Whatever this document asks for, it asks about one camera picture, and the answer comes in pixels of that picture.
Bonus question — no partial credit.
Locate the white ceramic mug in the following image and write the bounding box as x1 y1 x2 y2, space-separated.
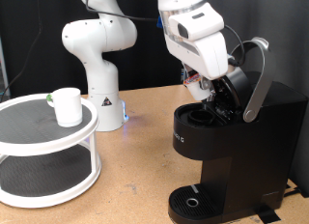
46 87 84 128

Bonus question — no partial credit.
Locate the silver Keurig lid handle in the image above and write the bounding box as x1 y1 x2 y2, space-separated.
230 36 277 124

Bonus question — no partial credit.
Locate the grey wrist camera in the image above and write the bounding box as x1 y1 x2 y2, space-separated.
226 55 240 70

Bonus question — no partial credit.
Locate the black Keurig coffee machine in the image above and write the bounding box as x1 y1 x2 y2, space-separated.
167 66 309 224

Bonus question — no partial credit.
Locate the grey metal post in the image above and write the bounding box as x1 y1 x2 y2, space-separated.
0 37 10 97

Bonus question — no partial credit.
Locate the white coffee pod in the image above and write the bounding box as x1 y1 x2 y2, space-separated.
183 72 212 101

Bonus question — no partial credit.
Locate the white two-tier turntable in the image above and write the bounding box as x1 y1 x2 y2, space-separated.
0 93 102 209

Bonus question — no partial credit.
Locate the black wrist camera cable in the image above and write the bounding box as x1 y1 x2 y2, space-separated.
84 0 246 68

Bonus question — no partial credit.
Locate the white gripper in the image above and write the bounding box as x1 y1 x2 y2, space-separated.
166 30 231 92

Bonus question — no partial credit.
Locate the thin black hanging cable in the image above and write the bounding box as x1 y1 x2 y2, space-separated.
0 0 43 99

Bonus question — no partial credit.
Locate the black Keurig power cord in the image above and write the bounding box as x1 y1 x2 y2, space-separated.
283 184 309 199

